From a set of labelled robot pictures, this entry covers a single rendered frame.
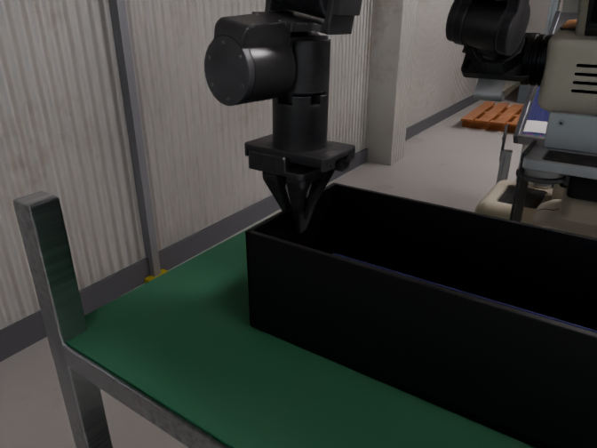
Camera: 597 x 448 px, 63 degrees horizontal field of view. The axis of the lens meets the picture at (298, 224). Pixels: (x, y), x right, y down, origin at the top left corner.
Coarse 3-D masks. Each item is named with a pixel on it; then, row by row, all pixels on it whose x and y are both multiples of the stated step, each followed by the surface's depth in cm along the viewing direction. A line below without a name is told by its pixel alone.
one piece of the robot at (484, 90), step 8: (480, 80) 89; (488, 80) 88; (496, 80) 87; (504, 80) 87; (480, 88) 88; (488, 88) 87; (496, 88) 87; (480, 96) 88; (488, 96) 88; (496, 96) 87; (504, 96) 88
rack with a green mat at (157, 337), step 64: (64, 256) 47; (64, 320) 49; (128, 320) 53; (192, 320) 53; (64, 384) 52; (128, 384) 44; (192, 384) 44; (256, 384) 44; (320, 384) 44; (384, 384) 44
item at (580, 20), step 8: (584, 0) 71; (592, 0) 71; (584, 8) 72; (592, 8) 72; (584, 16) 73; (592, 16) 73; (584, 24) 75; (592, 24) 74; (576, 32) 77; (584, 32) 76; (592, 32) 75
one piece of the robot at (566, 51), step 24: (576, 24) 82; (528, 48) 82; (552, 48) 79; (576, 48) 77; (528, 72) 83; (552, 72) 80; (576, 72) 78; (552, 96) 82; (576, 96) 80; (552, 216) 92; (576, 216) 89
